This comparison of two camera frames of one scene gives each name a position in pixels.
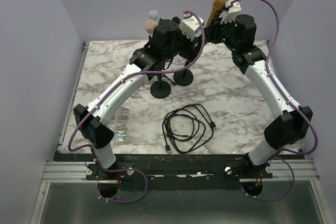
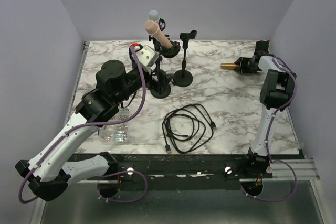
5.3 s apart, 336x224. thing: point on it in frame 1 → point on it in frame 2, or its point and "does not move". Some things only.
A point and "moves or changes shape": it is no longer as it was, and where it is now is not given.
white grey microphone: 153,15 does not move
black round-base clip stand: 184,77 does not move
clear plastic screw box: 137,123 does not move
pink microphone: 149,25 does not move
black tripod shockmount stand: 164,63 moves or changes shape
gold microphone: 217,6 → 229,66
